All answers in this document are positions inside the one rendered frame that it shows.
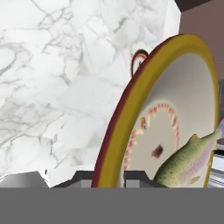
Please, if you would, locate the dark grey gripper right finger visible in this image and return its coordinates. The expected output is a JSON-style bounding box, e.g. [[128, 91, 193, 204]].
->
[[123, 170, 160, 189]]

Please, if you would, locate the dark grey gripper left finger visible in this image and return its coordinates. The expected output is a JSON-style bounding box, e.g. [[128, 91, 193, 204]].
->
[[52, 170, 97, 189]]

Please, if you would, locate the yellow rimmed white bowl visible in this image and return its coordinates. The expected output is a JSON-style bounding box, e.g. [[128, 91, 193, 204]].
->
[[91, 33, 220, 189]]

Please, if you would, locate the green speckled fish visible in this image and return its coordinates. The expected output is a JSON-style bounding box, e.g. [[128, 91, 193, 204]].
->
[[153, 128, 223, 189]]

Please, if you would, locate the small red rimmed plate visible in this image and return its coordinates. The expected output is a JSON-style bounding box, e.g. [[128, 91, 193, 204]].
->
[[129, 48, 151, 78]]

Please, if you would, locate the grey metal object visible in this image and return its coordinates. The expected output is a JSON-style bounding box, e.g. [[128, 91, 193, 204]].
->
[[0, 171, 50, 189]]

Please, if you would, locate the dark brown cupboard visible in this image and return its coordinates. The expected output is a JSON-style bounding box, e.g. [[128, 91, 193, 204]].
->
[[174, 0, 214, 13]]

